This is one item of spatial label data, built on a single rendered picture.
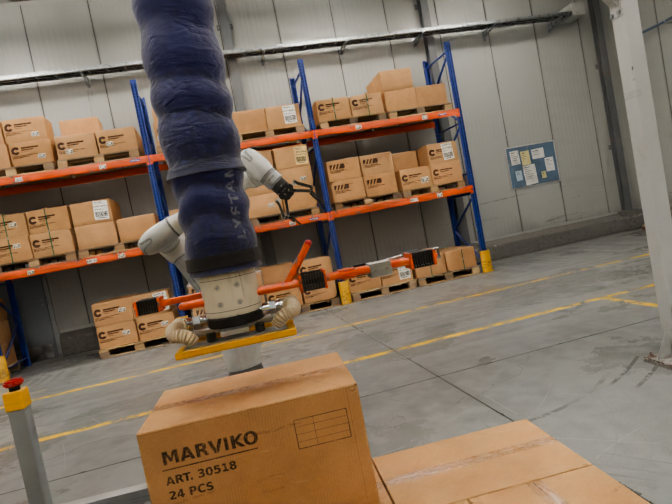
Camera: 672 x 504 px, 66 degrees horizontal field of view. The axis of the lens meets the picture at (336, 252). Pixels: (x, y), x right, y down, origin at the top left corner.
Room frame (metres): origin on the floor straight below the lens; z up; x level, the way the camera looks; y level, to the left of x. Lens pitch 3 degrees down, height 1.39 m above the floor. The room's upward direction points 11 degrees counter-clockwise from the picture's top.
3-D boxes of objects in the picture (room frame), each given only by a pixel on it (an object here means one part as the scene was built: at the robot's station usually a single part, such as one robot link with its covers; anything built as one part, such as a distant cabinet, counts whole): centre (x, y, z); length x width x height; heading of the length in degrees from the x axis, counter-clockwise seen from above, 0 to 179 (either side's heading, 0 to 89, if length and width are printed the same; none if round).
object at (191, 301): (1.73, 0.16, 1.23); 0.93 x 0.30 x 0.04; 97
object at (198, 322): (1.58, 0.34, 1.16); 0.34 x 0.25 x 0.06; 97
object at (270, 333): (1.49, 0.33, 1.12); 0.34 x 0.10 x 0.05; 97
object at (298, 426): (1.58, 0.33, 0.74); 0.60 x 0.40 x 0.40; 97
